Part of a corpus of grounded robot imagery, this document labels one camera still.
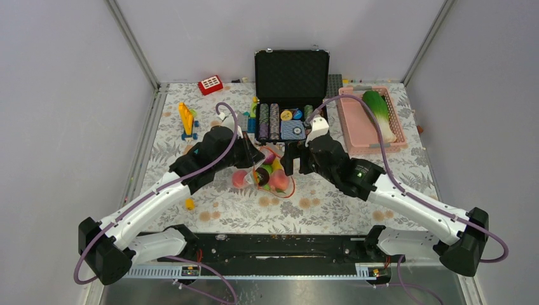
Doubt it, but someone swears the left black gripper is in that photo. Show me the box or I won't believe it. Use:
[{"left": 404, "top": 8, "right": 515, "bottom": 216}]
[{"left": 214, "top": 132, "right": 265, "bottom": 172}]

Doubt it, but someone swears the red toy strawberry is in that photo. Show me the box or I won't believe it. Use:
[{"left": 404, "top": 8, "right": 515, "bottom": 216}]
[{"left": 231, "top": 170, "right": 249, "bottom": 189}]

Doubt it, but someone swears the purple toy onion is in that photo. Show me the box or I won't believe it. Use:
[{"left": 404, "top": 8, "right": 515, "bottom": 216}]
[{"left": 263, "top": 151, "right": 276, "bottom": 165}]

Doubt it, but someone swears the dark toy eggplant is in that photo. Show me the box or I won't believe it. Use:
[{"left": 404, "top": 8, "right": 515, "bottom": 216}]
[{"left": 254, "top": 166, "right": 270, "bottom": 187}]

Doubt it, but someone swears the clear orange-zip bag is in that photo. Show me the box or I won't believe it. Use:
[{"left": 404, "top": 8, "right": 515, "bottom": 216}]
[{"left": 231, "top": 144, "right": 296, "bottom": 199}]

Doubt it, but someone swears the yellow toy banana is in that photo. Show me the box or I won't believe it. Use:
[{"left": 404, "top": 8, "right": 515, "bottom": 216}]
[{"left": 271, "top": 158, "right": 283, "bottom": 171}]

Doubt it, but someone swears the pink toy peach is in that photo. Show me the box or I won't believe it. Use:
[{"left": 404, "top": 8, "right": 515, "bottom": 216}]
[{"left": 268, "top": 169, "right": 290, "bottom": 193}]

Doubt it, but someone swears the green white bok choy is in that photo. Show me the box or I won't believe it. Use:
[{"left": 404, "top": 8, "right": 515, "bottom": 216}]
[{"left": 362, "top": 90, "right": 397, "bottom": 143}]

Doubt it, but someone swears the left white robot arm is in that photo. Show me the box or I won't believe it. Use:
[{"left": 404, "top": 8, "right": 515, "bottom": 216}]
[{"left": 74, "top": 112, "right": 264, "bottom": 285}]

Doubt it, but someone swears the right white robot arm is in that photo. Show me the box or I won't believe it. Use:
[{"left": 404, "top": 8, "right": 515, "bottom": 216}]
[{"left": 281, "top": 117, "right": 489, "bottom": 277}]

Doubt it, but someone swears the teal blue block stack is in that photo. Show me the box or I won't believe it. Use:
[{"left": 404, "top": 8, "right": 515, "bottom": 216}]
[{"left": 237, "top": 112, "right": 256, "bottom": 134}]

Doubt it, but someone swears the green yellow toy figure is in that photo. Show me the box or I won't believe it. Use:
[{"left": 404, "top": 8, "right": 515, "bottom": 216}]
[{"left": 249, "top": 97, "right": 259, "bottom": 118}]

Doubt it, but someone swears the yellow blue toy cart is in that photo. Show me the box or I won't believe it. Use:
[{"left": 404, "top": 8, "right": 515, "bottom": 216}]
[{"left": 178, "top": 102, "right": 200, "bottom": 142}]

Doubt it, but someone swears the grey building baseplate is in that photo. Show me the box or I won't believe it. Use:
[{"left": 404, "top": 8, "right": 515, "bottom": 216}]
[{"left": 325, "top": 74, "right": 343, "bottom": 98}]

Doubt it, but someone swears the small yellow toy piece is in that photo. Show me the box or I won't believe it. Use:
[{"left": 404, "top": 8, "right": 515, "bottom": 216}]
[{"left": 185, "top": 198, "right": 195, "bottom": 210}]

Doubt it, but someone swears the black poker chip case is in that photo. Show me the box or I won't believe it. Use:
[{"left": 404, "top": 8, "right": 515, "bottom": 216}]
[{"left": 254, "top": 50, "right": 330, "bottom": 144}]

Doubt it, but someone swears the floral table mat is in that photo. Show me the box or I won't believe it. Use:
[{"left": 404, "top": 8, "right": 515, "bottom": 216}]
[{"left": 142, "top": 83, "right": 437, "bottom": 234}]

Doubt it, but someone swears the red white toy block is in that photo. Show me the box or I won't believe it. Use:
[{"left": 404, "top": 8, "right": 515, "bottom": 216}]
[{"left": 198, "top": 75, "right": 224, "bottom": 96}]

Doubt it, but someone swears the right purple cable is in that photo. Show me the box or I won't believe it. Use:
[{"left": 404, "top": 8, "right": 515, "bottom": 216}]
[{"left": 307, "top": 93, "right": 510, "bottom": 305}]

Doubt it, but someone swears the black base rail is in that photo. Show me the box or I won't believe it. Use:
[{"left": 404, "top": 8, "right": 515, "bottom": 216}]
[{"left": 174, "top": 224, "right": 400, "bottom": 278}]

